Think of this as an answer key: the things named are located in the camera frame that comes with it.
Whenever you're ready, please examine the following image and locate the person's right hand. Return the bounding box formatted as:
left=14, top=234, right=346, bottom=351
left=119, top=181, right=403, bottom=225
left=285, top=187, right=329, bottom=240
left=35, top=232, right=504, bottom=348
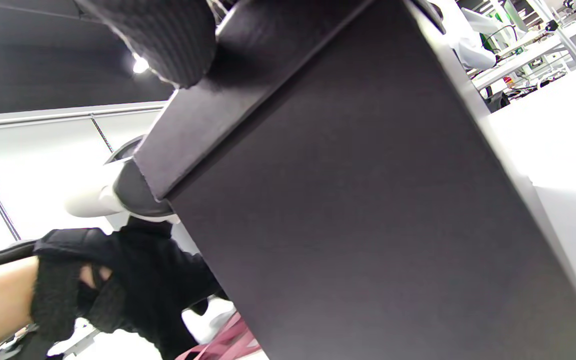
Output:
left=75, top=0, right=446, bottom=90

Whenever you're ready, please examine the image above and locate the pink ribbon bow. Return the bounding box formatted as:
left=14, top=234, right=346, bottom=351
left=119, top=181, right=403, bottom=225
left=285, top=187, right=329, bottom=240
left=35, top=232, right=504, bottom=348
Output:
left=175, top=312, right=264, bottom=360

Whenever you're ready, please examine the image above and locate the black mesh office chair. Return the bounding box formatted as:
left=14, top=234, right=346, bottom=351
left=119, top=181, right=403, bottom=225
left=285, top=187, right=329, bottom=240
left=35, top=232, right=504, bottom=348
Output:
left=480, top=85, right=511, bottom=113

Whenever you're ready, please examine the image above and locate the person's left hand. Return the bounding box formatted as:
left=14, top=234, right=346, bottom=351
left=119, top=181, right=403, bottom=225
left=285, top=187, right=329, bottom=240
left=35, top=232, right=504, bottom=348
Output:
left=30, top=217, right=229, bottom=360

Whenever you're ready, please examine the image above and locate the black gift box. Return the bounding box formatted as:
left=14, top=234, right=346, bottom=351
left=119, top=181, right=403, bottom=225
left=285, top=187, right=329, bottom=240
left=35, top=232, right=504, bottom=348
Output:
left=133, top=0, right=576, bottom=360

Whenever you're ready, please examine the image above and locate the white desk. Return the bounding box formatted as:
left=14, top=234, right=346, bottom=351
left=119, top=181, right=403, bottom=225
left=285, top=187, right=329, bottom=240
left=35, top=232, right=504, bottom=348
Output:
left=470, top=20, right=576, bottom=91

